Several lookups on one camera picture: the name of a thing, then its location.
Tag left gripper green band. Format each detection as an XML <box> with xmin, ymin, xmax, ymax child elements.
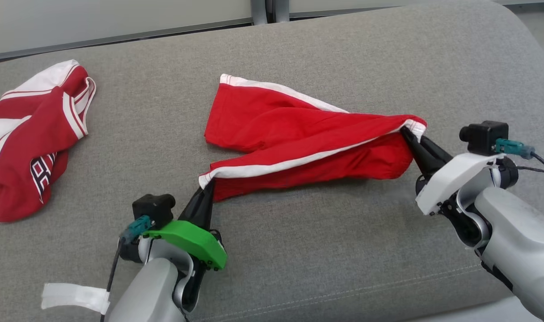
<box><xmin>143</xmin><ymin>179</ymin><xmax>228</xmax><ymax>310</ymax></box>

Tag red shorts white stripes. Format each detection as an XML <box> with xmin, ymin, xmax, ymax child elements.
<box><xmin>198</xmin><ymin>73</ymin><xmax>428</xmax><ymax>203</ymax></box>

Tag red white jersey shirt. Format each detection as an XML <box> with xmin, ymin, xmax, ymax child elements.
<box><xmin>0</xmin><ymin>59</ymin><xmax>97</xmax><ymax>223</ymax></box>

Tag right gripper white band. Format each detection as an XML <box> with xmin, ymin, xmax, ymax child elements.
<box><xmin>400</xmin><ymin>126</ymin><xmax>505</xmax><ymax>245</ymax></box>

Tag right camera cable teal plug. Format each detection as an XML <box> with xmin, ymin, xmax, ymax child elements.
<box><xmin>495</xmin><ymin>138</ymin><xmax>544</xmax><ymax>178</ymax></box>

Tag white cable strap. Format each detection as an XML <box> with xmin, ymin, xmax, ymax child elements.
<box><xmin>41</xmin><ymin>282</ymin><xmax>111</xmax><ymax>315</ymax></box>

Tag camera cable teal plug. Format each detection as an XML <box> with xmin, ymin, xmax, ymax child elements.
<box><xmin>495</xmin><ymin>138</ymin><xmax>544</xmax><ymax>178</ymax></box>
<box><xmin>100</xmin><ymin>215</ymin><xmax>155</xmax><ymax>322</ymax></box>

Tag left camera cable teal plug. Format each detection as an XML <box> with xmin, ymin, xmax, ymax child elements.
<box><xmin>100</xmin><ymin>215</ymin><xmax>155</xmax><ymax>322</ymax></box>

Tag grey partition post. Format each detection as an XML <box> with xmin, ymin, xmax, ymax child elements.
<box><xmin>250</xmin><ymin>0</ymin><xmax>291</xmax><ymax>25</ymax></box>

